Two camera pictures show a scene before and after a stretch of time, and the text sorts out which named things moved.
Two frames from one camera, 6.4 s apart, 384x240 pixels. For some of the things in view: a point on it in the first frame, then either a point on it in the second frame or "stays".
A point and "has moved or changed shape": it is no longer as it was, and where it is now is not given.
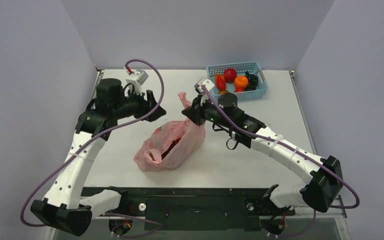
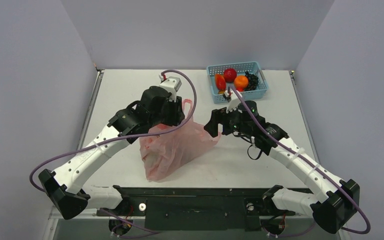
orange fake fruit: (241, 81) stays
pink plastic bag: (171, 144) has moved or changed shape
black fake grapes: (253, 81) stays
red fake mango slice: (220, 82) stays
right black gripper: (194, 112) to (224, 118)
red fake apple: (230, 74) stays
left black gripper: (145, 105) to (177, 114)
